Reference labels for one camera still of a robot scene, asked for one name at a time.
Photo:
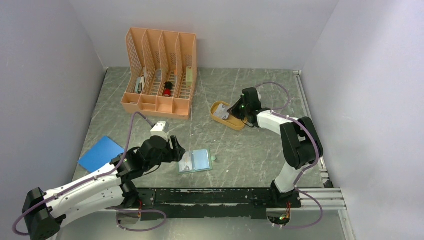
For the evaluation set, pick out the red black small bottle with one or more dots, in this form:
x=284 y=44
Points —
x=168 y=86

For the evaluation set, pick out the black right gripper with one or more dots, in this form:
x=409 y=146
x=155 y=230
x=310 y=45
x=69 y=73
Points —
x=234 y=110

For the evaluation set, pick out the card in yellow tray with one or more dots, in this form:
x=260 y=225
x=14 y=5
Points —
x=221 y=112

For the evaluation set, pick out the yellow oval tray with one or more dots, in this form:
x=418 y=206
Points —
x=232 y=122

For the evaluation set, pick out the pale green eraser box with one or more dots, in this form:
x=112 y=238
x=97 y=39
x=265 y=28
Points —
x=189 y=76

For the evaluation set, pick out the peach plastic file organizer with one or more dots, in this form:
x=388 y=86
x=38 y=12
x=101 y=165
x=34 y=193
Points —
x=161 y=56

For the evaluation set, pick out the grey white utility knife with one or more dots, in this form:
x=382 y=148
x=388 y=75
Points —
x=139 y=84

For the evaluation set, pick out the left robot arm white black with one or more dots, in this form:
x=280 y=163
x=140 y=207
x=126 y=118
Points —
x=111 y=186

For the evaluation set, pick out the light blue credit card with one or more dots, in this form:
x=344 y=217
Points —
x=201 y=159

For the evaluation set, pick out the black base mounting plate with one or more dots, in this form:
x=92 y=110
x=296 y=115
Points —
x=198 y=203

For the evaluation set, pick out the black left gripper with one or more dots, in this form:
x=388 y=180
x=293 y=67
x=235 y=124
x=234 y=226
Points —
x=179 y=149

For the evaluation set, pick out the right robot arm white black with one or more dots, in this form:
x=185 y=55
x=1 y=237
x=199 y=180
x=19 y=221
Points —
x=301 y=145

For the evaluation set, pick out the blue notebook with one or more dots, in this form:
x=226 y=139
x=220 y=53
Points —
x=100 y=154

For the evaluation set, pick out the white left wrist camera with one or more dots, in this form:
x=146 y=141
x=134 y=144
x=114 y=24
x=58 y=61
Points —
x=160 y=129

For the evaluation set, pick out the aluminium rail frame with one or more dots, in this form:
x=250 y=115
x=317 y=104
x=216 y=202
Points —
x=324 y=198

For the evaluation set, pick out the white VIP credit card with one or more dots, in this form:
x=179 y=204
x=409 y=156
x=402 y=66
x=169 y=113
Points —
x=186 y=163

